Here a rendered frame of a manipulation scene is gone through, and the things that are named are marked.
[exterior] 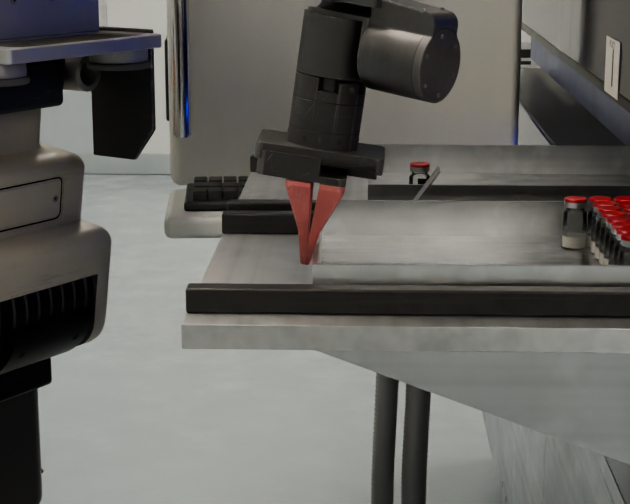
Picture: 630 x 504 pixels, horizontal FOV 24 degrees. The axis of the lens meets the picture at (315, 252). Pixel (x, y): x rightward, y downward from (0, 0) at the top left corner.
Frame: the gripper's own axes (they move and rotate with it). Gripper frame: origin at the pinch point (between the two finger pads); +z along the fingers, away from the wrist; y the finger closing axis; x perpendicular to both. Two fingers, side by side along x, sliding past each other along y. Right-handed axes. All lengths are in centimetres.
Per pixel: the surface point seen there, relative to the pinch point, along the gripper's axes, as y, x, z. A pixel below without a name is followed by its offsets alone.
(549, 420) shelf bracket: 21.7, -2.1, 10.4
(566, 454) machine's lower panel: 36, 63, 37
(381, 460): 14, 99, 56
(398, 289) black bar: 7.5, -7.6, -0.1
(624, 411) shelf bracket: 27.5, -2.0, 8.7
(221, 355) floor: -25, 263, 97
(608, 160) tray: 32, 54, -3
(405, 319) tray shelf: 8.4, -8.8, 1.8
